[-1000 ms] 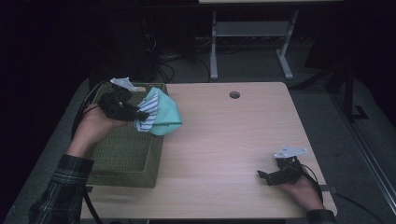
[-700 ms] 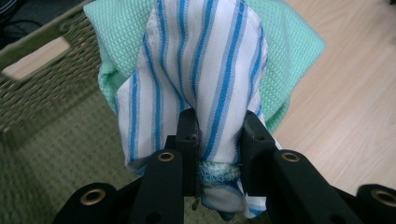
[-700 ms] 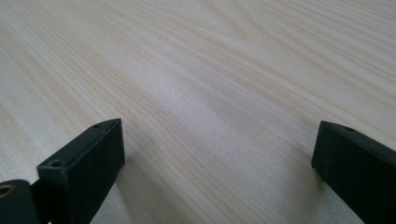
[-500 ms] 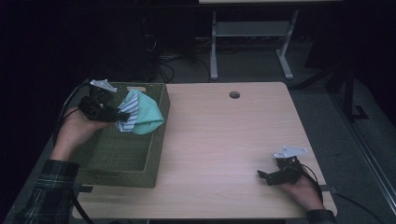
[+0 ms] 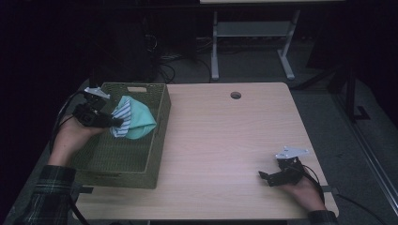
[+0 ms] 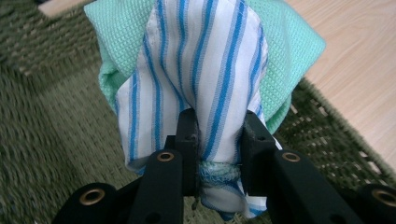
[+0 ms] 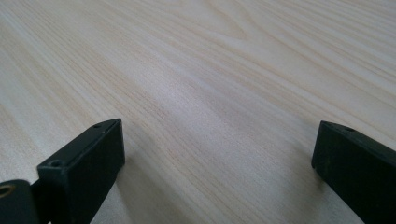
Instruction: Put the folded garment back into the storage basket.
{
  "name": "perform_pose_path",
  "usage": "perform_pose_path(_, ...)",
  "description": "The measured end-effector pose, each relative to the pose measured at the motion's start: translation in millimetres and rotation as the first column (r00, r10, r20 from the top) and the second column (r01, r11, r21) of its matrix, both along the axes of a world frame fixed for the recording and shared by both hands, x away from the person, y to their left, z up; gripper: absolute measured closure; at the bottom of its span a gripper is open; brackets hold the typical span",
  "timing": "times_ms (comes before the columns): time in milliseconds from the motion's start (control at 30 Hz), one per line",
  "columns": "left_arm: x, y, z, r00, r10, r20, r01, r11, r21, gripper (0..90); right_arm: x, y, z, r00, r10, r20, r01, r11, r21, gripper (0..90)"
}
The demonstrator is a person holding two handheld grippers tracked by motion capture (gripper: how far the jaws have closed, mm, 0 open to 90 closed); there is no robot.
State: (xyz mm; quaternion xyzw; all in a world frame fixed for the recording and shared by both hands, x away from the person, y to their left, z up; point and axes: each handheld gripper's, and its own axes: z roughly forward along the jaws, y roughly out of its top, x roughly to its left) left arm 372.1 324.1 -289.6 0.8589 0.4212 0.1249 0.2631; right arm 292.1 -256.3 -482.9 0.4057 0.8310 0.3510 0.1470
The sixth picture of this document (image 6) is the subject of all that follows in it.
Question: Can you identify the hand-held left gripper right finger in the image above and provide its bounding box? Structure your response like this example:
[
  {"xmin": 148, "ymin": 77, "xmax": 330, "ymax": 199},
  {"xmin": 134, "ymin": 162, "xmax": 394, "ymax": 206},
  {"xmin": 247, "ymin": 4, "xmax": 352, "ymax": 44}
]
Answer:
[{"xmin": 240, "ymin": 109, "xmax": 277, "ymax": 198}]

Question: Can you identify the green woven basket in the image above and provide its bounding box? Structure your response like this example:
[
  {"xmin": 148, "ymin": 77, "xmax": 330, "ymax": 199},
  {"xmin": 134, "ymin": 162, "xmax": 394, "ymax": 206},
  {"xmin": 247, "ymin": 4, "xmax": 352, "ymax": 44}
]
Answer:
[{"xmin": 0, "ymin": 0, "xmax": 396, "ymax": 224}]

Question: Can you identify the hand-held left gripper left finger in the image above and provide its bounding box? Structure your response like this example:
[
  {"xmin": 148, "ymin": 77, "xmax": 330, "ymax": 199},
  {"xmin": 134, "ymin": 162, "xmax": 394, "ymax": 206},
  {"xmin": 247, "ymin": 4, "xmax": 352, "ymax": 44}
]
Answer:
[{"xmin": 163, "ymin": 107, "xmax": 201, "ymax": 198}]

